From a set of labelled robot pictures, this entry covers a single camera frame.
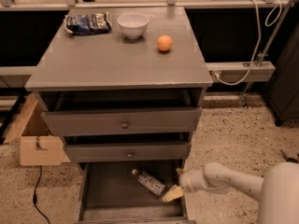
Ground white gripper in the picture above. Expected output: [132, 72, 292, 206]
[162, 168, 208, 203]

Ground clear plastic water bottle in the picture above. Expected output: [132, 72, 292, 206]
[132, 169, 165, 197]

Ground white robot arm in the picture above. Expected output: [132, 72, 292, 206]
[163, 162, 299, 224]

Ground grey top drawer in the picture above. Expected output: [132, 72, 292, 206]
[42, 108, 202, 136]

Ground grey open bottom drawer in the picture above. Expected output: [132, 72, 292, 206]
[74, 160, 195, 224]

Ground grey middle drawer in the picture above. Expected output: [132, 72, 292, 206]
[65, 142, 192, 162]

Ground grey wooden drawer cabinet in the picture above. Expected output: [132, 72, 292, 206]
[24, 6, 214, 224]

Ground black tool on floor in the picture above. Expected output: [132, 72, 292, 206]
[280, 149, 299, 163]

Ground dark cabinet at right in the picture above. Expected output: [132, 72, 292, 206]
[263, 24, 299, 126]

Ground orange fruit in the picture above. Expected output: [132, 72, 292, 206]
[157, 35, 173, 52]

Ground light wooden box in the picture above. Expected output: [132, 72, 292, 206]
[4, 94, 69, 166]

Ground metal stand pole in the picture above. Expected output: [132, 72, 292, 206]
[239, 0, 298, 109]

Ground white ceramic bowl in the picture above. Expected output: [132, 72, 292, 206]
[117, 13, 150, 39]

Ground blue chip bag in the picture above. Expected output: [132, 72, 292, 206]
[64, 13, 112, 35]

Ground black power cable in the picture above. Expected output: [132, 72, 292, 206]
[32, 165, 51, 224]

